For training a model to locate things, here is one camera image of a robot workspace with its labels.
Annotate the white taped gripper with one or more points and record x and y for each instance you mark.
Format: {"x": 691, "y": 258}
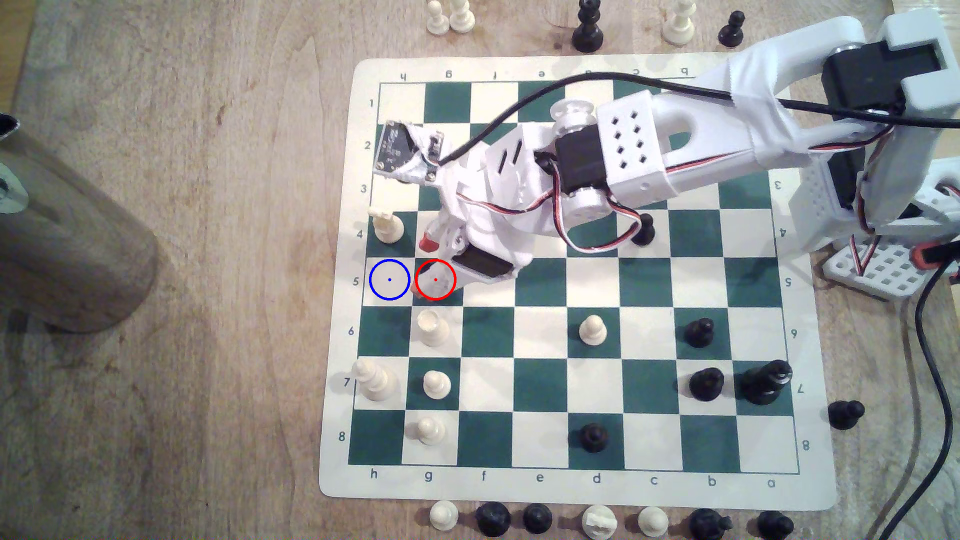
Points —
{"x": 484, "y": 266}

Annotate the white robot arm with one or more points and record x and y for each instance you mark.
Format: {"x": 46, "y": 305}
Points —
{"x": 750, "y": 82}

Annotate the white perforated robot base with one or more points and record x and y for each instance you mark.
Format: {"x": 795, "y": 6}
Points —
{"x": 889, "y": 274}

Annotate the white chess knight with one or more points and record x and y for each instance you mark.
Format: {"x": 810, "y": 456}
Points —
{"x": 388, "y": 228}
{"x": 599, "y": 522}

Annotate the white chess rook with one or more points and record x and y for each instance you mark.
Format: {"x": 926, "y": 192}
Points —
{"x": 433, "y": 330}

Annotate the green and white chess mat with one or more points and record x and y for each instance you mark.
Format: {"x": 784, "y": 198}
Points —
{"x": 540, "y": 337}

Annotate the white chess pawn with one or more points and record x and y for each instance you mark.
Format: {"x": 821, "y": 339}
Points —
{"x": 594, "y": 331}
{"x": 430, "y": 431}
{"x": 652, "y": 522}
{"x": 444, "y": 515}
{"x": 436, "y": 385}
{"x": 437, "y": 21}

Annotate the black chess pawn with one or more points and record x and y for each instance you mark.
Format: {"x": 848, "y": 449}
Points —
{"x": 731, "y": 31}
{"x": 538, "y": 518}
{"x": 700, "y": 333}
{"x": 845, "y": 414}
{"x": 643, "y": 234}
{"x": 595, "y": 438}

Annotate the white chess bishop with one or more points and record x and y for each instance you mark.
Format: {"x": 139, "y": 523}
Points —
{"x": 462, "y": 18}

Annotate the black chess rook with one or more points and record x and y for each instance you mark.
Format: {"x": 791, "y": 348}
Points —
{"x": 493, "y": 519}

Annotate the black chess king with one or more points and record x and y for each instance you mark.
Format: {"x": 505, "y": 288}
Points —
{"x": 587, "y": 34}

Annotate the white chess queen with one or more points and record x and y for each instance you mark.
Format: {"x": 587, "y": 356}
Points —
{"x": 679, "y": 28}

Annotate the black chess queen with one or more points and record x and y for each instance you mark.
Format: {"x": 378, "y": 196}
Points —
{"x": 765, "y": 382}

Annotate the black chess knight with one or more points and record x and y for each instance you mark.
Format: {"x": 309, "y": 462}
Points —
{"x": 707, "y": 524}

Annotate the black chess bishop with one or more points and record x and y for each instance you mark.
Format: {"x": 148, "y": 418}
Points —
{"x": 774, "y": 525}

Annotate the black pawn on b7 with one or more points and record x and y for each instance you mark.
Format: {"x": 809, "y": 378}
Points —
{"x": 706, "y": 384}

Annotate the metal cylinder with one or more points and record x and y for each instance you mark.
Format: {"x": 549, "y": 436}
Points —
{"x": 67, "y": 240}

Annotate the orange clamp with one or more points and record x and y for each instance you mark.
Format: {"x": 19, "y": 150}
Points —
{"x": 930, "y": 255}

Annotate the camera circuit board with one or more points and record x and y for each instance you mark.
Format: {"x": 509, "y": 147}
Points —
{"x": 397, "y": 146}

